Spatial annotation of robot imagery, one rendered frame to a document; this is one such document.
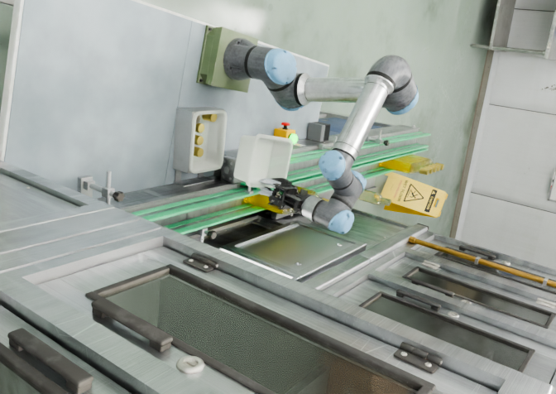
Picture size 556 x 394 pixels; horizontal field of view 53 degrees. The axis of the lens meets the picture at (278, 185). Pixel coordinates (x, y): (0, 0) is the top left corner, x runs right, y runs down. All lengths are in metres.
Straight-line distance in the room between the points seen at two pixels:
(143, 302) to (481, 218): 7.33
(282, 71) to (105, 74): 0.58
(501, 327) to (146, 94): 1.35
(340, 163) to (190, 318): 0.84
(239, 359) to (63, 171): 1.12
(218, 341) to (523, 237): 7.30
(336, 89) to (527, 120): 5.93
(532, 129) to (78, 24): 6.62
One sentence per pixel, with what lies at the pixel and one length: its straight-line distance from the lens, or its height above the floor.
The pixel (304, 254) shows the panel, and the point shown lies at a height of 1.21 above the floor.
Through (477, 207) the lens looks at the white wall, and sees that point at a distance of 8.04.
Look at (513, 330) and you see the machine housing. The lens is 1.90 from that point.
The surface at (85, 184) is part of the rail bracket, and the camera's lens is 1.68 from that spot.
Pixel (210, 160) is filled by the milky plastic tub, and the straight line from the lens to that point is 2.13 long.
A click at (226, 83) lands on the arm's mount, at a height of 0.83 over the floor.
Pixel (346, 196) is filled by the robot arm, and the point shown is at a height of 1.43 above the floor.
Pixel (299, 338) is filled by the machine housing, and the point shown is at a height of 1.81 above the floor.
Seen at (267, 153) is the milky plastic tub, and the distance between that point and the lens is 1.96.
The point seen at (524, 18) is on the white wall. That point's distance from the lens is 7.80.
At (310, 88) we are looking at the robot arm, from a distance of 2.00.
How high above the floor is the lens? 2.18
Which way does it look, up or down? 33 degrees down
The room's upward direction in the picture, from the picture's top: 107 degrees clockwise
